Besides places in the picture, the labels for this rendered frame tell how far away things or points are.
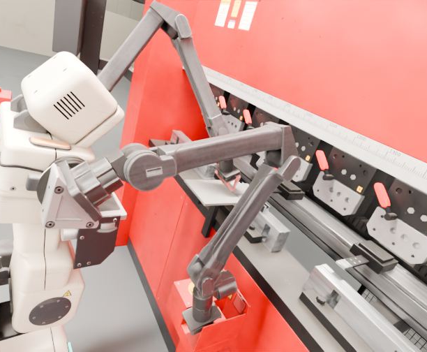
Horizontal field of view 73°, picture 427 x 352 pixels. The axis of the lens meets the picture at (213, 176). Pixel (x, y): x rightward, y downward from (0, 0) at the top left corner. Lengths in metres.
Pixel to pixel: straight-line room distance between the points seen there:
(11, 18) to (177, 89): 8.15
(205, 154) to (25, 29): 9.29
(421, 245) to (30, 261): 0.94
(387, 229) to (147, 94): 1.41
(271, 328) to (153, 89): 1.38
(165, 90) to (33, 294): 1.30
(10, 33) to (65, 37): 7.98
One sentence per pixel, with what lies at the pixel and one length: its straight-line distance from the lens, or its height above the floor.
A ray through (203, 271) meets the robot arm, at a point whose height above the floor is 0.99.
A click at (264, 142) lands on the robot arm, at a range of 0.72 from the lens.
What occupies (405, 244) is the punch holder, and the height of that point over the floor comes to 1.21.
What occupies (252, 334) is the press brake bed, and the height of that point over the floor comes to 0.67.
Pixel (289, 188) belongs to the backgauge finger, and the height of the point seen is 1.03.
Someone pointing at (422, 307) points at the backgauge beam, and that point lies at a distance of 1.19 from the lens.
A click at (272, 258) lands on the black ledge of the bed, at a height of 0.87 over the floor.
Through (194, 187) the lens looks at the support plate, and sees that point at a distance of 1.12.
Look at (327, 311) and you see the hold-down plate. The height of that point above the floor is 0.91.
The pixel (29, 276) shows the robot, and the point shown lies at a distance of 0.88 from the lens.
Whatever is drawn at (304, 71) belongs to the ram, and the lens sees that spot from 1.08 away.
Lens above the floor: 1.49
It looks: 23 degrees down
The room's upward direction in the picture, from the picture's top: 18 degrees clockwise
